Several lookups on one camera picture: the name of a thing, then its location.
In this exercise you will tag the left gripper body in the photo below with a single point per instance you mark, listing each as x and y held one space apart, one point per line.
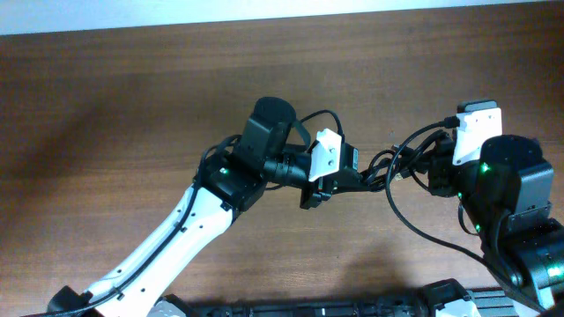
315 193

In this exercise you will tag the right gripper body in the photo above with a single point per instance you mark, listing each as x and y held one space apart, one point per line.
445 176

